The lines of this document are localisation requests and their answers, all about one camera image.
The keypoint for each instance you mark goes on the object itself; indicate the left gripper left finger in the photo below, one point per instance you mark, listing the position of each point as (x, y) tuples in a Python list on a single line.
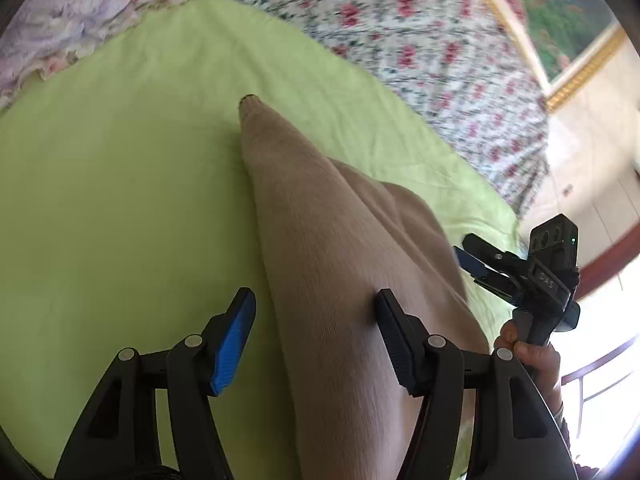
[(116, 435)]

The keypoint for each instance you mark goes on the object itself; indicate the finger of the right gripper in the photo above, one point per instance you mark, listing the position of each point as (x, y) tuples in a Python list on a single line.
[(478, 271), (496, 259)]

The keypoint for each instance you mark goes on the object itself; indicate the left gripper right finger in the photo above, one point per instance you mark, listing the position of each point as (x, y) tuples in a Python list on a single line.
[(514, 436)]

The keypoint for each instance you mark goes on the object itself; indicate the beige knit sweater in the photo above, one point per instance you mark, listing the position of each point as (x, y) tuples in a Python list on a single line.
[(331, 239)]

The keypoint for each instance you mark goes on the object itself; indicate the person's right hand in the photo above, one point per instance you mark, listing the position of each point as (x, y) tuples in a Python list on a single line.
[(545, 361)]

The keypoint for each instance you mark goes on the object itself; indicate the light green bed sheet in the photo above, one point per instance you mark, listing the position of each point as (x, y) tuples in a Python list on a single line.
[(127, 218)]

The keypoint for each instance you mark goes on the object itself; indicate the red rose floral quilt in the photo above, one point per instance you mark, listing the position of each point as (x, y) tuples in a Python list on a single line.
[(455, 65)]

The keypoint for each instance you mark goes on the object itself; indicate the framed landscape painting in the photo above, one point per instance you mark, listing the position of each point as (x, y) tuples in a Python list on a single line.
[(565, 42)]

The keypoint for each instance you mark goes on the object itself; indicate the pastel floral pillow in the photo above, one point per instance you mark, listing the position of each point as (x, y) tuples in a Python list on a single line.
[(47, 36)]

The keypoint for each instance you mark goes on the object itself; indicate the black camera box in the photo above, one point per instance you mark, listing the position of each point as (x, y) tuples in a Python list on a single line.
[(554, 243)]

